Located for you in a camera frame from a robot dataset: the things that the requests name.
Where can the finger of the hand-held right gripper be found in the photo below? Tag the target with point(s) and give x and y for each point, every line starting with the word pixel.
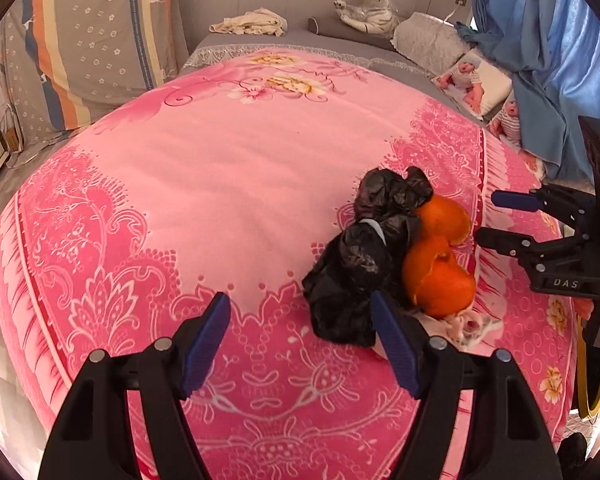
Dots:
pixel 515 200
pixel 505 242

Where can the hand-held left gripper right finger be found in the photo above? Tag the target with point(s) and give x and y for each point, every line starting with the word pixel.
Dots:
pixel 395 345

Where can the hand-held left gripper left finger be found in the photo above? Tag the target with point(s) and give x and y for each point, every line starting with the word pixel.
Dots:
pixel 205 345

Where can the white tissue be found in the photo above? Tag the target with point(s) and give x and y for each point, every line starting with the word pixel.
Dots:
pixel 460 325

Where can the large black plastic bag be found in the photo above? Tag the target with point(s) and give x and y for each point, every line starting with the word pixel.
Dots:
pixel 350 280

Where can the yellow bin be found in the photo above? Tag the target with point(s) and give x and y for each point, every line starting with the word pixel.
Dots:
pixel 587 385

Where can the small black plastic bag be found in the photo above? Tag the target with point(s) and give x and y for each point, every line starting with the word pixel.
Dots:
pixel 390 190

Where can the person's right hand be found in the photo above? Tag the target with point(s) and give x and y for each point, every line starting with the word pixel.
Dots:
pixel 585 308

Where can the baby doll with blue hat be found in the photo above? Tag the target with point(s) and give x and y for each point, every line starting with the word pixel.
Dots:
pixel 462 77

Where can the blue curtain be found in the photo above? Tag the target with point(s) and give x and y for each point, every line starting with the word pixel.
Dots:
pixel 540 35

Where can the pink floral blanket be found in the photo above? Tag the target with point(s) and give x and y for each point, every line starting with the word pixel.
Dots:
pixel 220 160

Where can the white lace pillow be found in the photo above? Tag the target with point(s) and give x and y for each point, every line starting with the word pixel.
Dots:
pixel 425 37

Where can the white tiger plush toy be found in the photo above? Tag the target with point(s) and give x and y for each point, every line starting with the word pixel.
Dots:
pixel 370 7

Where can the cream crumpled cloth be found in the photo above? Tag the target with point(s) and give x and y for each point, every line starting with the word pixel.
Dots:
pixel 250 22

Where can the striped patterned pillow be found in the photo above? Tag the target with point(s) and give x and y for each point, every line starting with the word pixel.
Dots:
pixel 95 35

